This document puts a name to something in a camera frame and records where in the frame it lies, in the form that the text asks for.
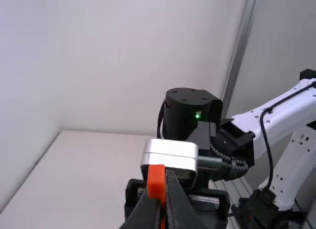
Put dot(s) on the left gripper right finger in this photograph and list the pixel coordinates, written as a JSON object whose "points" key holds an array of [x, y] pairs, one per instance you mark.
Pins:
{"points": [[180, 206]]}

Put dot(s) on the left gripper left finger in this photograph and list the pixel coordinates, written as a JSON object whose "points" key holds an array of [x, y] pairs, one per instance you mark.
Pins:
{"points": [[145, 214]]}

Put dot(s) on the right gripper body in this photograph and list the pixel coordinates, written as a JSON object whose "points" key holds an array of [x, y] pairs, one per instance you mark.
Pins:
{"points": [[214, 211]]}

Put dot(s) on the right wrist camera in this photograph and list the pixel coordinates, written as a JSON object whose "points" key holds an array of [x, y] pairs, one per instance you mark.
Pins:
{"points": [[170, 152]]}

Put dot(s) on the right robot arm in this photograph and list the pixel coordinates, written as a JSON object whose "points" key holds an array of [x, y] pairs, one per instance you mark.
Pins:
{"points": [[187, 110]]}

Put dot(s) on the silver rails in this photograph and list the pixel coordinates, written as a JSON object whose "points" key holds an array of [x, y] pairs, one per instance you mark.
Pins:
{"points": [[247, 187]]}

